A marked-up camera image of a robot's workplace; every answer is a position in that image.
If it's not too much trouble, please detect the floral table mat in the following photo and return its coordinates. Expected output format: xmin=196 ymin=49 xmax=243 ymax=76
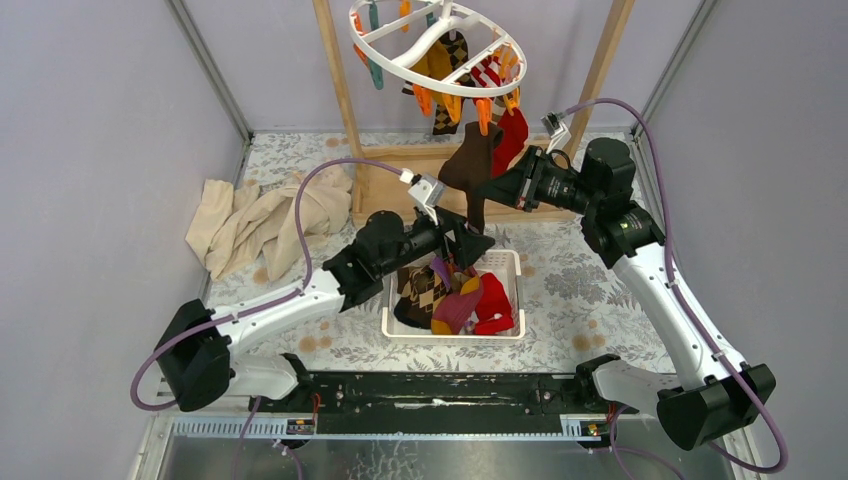
xmin=198 ymin=131 xmax=694 ymax=374

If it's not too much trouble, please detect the brown yellow argyle sock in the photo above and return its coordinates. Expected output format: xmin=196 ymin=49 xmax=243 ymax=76
xmin=431 ymin=31 xmax=472 ymax=137

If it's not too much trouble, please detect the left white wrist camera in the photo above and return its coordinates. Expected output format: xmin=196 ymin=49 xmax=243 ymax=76
xmin=399 ymin=168 xmax=445 ymax=225

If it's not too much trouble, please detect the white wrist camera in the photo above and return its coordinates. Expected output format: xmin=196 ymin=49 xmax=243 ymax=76
xmin=541 ymin=112 xmax=571 ymax=153
xmin=399 ymin=168 xmax=445 ymax=225

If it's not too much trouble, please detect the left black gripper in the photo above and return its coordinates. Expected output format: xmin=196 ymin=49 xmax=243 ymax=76
xmin=376 ymin=203 xmax=494 ymax=279

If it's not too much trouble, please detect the purple orange striped sock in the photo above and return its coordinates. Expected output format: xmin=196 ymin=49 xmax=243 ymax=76
xmin=430 ymin=257 xmax=482 ymax=335

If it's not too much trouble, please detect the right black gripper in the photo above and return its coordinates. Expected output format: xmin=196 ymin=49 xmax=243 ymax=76
xmin=474 ymin=145 xmax=599 ymax=216

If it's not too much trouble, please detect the white plastic basket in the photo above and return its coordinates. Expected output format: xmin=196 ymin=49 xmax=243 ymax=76
xmin=381 ymin=249 xmax=526 ymax=345

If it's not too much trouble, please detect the wooden hanging rack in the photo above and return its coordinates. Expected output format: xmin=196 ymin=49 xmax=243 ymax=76
xmin=309 ymin=0 xmax=637 ymax=228

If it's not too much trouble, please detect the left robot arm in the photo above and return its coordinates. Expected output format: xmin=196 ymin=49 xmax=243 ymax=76
xmin=154 ymin=208 xmax=495 ymax=412

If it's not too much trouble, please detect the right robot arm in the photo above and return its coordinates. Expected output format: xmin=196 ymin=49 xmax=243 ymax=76
xmin=475 ymin=138 xmax=776 ymax=450

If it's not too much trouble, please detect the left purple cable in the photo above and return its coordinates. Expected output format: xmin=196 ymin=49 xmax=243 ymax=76
xmin=129 ymin=157 xmax=415 ymax=480

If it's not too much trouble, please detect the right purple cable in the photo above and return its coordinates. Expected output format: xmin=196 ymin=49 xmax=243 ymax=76
xmin=543 ymin=97 xmax=791 ymax=480

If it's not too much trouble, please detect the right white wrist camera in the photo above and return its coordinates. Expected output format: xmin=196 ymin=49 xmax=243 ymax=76
xmin=541 ymin=112 xmax=571 ymax=153

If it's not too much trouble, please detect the mustard yellow sock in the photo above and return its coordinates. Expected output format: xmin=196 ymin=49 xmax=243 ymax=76
xmin=412 ymin=32 xmax=468 ymax=80

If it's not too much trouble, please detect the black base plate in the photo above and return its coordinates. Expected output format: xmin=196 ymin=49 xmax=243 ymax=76
xmin=257 ymin=371 xmax=612 ymax=442

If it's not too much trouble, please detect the purple cable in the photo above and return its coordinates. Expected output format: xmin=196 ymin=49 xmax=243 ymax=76
xmin=129 ymin=157 xmax=415 ymax=480
xmin=543 ymin=97 xmax=791 ymax=480

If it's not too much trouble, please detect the white round clip hanger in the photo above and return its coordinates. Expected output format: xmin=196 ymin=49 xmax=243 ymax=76
xmin=348 ymin=0 xmax=528 ymax=99

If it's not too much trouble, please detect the beige crumpled cloth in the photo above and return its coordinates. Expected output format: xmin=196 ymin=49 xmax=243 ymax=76
xmin=185 ymin=165 xmax=353 ymax=280

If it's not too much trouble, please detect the red white striped sock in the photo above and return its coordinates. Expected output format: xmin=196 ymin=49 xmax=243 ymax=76
xmin=470 ymin=55 xmax=503 ymax=88

